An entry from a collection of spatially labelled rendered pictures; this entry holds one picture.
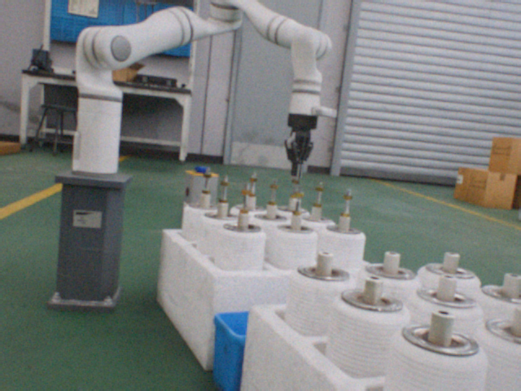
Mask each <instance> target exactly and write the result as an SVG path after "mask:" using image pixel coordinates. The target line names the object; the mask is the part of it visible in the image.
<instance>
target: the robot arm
mask: <svg viewBox="0 0 521 391"><path fill-rule="evenodd" d="M243 12H244V13H245V15H246V16H247V17H248V19H249V20H250V21H251V22H252V24H253V26H254V28H255V30H256V31H257V32H258V33H259V34H260V35H261V36H262V37H263V38H265V39H266V40H268V42H271V43H273V44H276V45H278V46H280V47H283V48H287V49H290V50H291V53H292V63H293V70H294V81H293V89H292V90H291V92H293V93H291V97H290V103H289V109H288V117H287V126H288V127H291V133H290V138H289V139H288V140H287V139H285V141H284V143H285V148H286V153H287V159H288V160H290V161H291V173H290V178H301V174H302V167H303V164H304V162H305V161H307V160H308V158H309V156H310V155H311V152H312V150H313V146H314V142H311V130H315V129H316V128H317V120H318V115H319V116H323V117H329V118H336V113H337V111H336V110H335V109H331V108H324V107H319V105H320V90H321V83H322V75H321V73H320V72H319V71H318V70H317V68H316V61H321V60H324V59H326V58H327V56H328V55H329V54H330V52H331V40H330V39H329V37H328V36H327V35H326V34H324V33H322V32H319V31H317V30H315V29H313V28H311V27H307V26H303V25H301V24H298V23H296V22H295V21H294V20H291V19H288V18H286V17H284V16H281V15H278V13H276V12H273V11H271V10H269V9H268V8H266V7H264V6H263V5H261V4H260V3H258V2H256V0H210V6H209V17H208V19H207V20H203V19H201V18H200V17H198V16H197V15H195V13H194V12H192V11H190V10H188V9H186V8H184V7H174V8H170V9H167V10H163V11H159V12H157V13H155V14H154V15H151V16H150V17H149V19H147V20H146V21H144V22H143V23H141V24H133V25H128V26H120V27H93V28H88V29H85V30H84V31H83V32H81V34H80V36H79V38H78V41H77V53H76V83H77V86H78V88H79V91H80V96H79V112H78V127H77V132H76V133H74V135H73V137H75V142H73V155H74V156H72V175H79V176H83V177H91V178H116V177H117V170H118V156H119V143H120V120H121V108H122V91H121V90H120V88H117V87H116V86H115V85H114V84H113V82H112V70H117V69H122V68H125V67H127V66H129V65H131V64H133V63H136V62H138V61H139V60H141V59H142V58H144V57H146V56H148V55H152V54H155V53H160V52H163V51H169V50H172V49H175V48H178V47H180V46H185V45H187V44H189V43H191V42H193V41H195V40H199V39H201V38H204V37H209V36H214V35H217V34H222V33H229V32H233V31H235V30H237V29H239V28H240V25H241V23H242V17H243ZM298 150H299V151H298Z"/></svg>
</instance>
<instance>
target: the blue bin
mask: <svg viewBox="0 0 521 391"><path fill-rule="evenodd" d="M248 315H249V311H244V312H228V313H218V314H215V315H214V324H215V326H216V333H215V349H214V365H213V383H214V384H215V385H216V387H217V388H218V390H219V391H240V387H241V379H242V371H243V363H244V355H245V347H246V339H247V324H248Z"/></svg>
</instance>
